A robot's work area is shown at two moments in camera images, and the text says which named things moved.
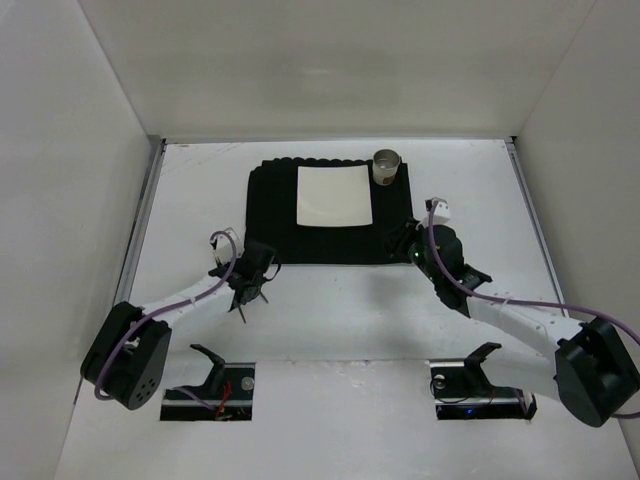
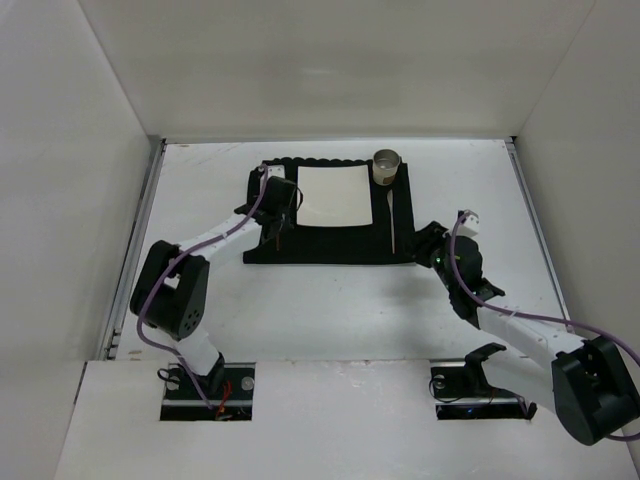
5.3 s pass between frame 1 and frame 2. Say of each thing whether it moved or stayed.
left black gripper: moved
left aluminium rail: stayed
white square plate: stayed
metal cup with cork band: stayed
